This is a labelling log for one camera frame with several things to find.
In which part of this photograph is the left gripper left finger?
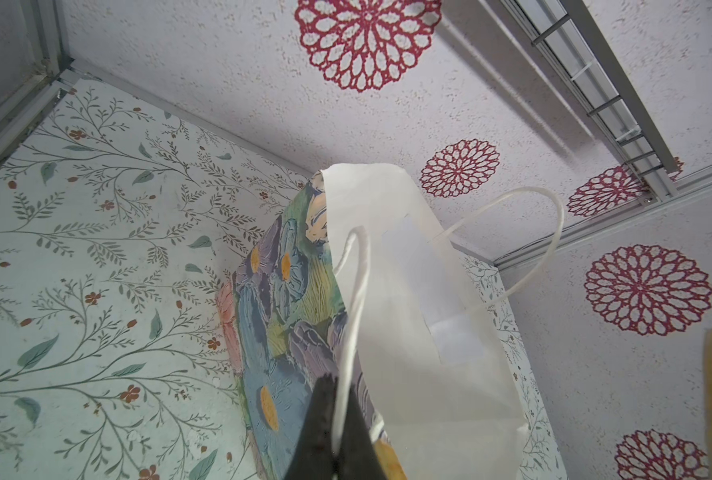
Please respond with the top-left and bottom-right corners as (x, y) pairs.
(284, 374), (337, 480)

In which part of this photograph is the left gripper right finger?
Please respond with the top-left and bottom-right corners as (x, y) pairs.
(335, 389), (387, 480)

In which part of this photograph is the white floral paper bag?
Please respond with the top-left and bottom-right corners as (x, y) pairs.
(217, 164), (528, 479)

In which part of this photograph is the black wall shelf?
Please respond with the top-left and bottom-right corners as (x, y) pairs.
(503, 0), (679, 201)

